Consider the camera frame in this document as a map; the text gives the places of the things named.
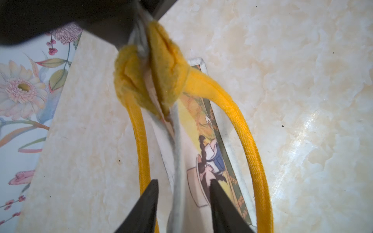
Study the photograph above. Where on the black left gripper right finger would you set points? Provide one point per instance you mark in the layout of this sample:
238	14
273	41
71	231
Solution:
225	216

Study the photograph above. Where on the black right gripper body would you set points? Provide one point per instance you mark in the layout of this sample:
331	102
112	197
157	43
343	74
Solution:
112	21

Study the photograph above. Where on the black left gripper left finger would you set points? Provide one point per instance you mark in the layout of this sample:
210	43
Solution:
142	218

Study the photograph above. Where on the white canvas pouch yellow handles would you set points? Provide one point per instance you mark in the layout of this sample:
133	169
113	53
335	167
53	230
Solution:
152	75

